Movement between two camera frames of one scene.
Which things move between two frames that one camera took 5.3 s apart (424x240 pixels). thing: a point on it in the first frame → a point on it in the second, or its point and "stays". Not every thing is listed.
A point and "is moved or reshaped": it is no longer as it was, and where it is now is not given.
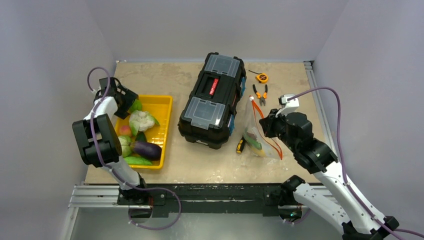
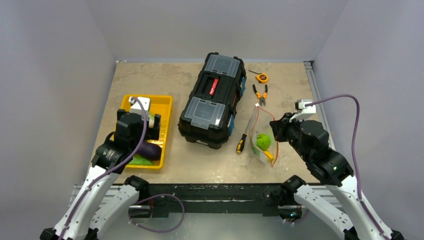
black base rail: x=191 y=200 stays
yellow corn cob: x=258 y=152 → x=269 y=155
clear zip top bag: x=255 y=139 is moved or reshaped
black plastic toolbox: x=209 y=113 stays
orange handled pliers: x=258 y=95 stays
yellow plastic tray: x=161 y=106 stays
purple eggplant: x=148 y=150 stays
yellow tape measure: x=261 y=77 stays
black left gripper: x=129 y=98 → x=152 y=132
